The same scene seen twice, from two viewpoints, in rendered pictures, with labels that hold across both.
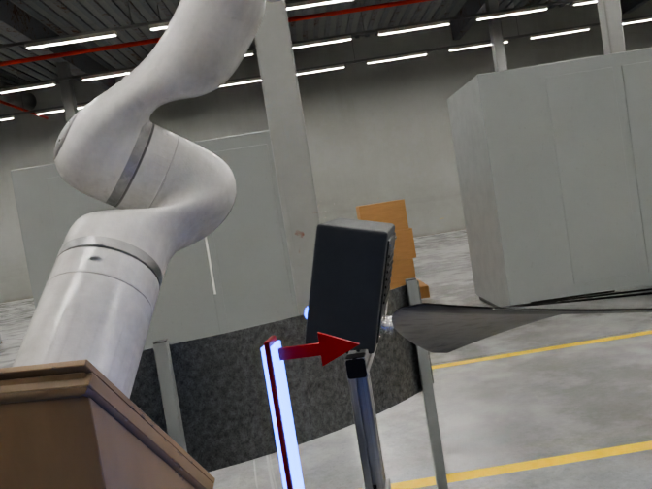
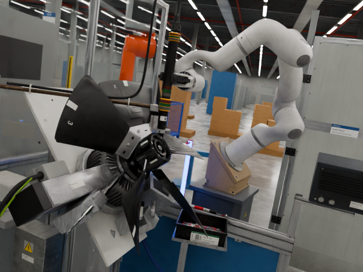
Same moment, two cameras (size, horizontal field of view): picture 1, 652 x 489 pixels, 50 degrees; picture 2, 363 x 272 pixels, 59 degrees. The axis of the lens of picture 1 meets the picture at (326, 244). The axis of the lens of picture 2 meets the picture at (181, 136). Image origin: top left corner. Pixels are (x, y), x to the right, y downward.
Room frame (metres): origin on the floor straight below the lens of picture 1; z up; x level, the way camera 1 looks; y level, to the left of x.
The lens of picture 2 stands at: (0.79, -1.46, 1.45)
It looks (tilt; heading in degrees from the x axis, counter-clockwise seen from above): 9 degrees down; 103
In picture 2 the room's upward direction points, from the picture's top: 9 degrees clockwise
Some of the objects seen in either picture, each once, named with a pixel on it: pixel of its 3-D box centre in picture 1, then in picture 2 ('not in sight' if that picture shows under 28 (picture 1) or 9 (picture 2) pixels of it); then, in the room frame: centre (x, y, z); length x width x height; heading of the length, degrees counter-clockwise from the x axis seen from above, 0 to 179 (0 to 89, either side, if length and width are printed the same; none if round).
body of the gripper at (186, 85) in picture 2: not in sight; (179, 79); (0.46, -0.19, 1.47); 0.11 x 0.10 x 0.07; 82
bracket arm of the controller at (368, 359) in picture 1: (363, 350); (323, 204); (1.12, -0.03, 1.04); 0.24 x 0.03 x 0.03; 171
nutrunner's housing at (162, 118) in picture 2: not in sight; (168, 77); (0.44, -0.29, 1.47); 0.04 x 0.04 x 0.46
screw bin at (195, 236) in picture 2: not in sight; (201, 228); (0.64, -0.12, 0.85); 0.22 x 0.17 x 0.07; 6
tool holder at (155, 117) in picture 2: not in sight; (160, 119); (0.43, -0.30, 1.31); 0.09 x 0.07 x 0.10; 26
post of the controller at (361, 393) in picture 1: (365, 420); (294, 216); (1.02, -0.02, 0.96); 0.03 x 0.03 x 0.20; 81
